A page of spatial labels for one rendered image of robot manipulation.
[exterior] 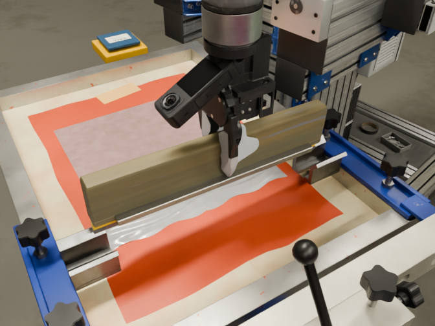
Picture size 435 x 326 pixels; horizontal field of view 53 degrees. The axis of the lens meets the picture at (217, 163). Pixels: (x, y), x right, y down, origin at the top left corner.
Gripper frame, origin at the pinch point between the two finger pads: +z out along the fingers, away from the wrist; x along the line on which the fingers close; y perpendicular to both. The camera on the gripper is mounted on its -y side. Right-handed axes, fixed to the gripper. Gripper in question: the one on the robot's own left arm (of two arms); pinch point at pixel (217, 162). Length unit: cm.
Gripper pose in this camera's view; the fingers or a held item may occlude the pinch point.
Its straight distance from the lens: 67.9
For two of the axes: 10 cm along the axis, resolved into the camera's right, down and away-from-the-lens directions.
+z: 0.0, 7.6, 6.4
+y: 8.6, -3.3, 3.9
